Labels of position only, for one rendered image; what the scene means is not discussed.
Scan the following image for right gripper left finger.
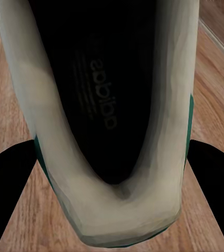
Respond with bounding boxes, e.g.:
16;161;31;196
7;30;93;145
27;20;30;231
0;140;37;239

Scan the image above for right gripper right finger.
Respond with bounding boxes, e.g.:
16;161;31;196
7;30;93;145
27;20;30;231
187;140;224;236

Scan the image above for gym shoe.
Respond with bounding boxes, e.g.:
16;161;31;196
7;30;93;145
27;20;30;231
0;0;199;248

